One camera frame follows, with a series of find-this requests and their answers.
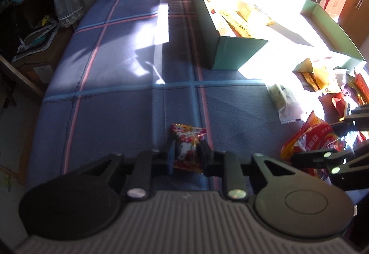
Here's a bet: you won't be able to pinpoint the yellow snack packet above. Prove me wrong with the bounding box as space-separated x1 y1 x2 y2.
292 57 342 94

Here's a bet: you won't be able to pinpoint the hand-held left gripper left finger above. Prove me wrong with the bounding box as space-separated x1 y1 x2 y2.
86 141 177 201

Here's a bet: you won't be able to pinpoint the brown labelled carton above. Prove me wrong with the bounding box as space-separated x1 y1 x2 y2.
12 26 76 88

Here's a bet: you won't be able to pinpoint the red and orange snack packet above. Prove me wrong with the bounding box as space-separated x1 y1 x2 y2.
281 111 348 163

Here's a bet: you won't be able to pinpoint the white and green snack packet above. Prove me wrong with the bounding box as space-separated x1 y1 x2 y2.
266 84 304 125

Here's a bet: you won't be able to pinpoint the yellow packets in box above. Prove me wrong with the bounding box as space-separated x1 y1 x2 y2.
199 0 276 39

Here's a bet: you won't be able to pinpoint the brown cardboard box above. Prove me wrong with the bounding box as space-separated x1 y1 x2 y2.
337 0 369 50

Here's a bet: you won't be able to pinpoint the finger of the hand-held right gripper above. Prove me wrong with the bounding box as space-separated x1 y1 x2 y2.
330 106 369 135
291 147 369 191

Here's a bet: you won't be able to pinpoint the teal cardboard box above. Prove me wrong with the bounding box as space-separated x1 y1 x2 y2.
191 0 367 71

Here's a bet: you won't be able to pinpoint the dark red snack packet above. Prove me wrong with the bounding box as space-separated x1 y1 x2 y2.
331 72 369 117

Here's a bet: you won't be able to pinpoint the wooden bar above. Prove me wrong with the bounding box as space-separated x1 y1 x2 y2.
0 55 44 99

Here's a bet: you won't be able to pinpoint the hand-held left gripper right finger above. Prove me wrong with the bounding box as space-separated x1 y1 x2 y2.
198 141 289 201

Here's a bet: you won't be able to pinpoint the blue plaid bed sheet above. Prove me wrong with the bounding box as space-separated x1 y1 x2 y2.
27 0 369 193

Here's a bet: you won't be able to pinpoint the red cartoon candy packet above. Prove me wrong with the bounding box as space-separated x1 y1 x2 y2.
170 123 207 174

